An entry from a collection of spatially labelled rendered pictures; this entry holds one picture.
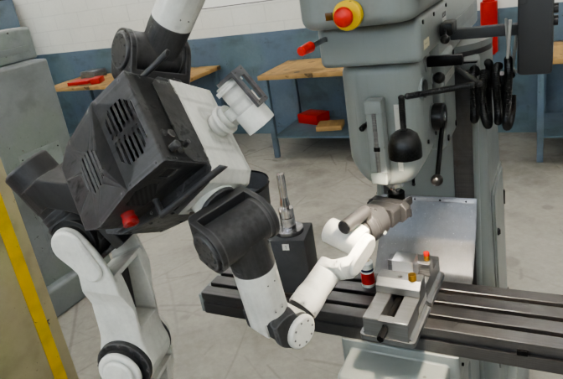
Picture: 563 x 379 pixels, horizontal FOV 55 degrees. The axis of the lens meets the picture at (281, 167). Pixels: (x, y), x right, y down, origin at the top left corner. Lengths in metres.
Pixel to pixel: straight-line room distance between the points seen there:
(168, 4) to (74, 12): 6.82
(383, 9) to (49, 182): 0.79
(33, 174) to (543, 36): 1.26
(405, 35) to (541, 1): 0.41
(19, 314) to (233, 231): 1.84
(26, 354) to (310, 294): 1.80
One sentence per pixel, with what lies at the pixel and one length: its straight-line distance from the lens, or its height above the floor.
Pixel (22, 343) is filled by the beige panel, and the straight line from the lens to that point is 2.79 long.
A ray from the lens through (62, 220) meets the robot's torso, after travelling 1.32.
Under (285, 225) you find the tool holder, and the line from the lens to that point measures 1.66.
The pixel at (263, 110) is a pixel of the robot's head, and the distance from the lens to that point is 1.09.
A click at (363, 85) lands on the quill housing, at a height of 1.58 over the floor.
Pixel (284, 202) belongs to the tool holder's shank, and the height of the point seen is 1.21.
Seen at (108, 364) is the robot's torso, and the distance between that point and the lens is 1.45.
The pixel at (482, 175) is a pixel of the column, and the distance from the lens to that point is 1.86.
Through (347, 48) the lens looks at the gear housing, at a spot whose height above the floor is 1.68.
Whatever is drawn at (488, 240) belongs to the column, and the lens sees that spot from 1.98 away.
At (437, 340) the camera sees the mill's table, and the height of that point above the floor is 0.88.
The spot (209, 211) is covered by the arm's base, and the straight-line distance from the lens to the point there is 1.05.
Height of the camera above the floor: 1.88
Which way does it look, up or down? 20 degrees down
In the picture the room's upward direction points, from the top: 9 degrees counter-clockwise
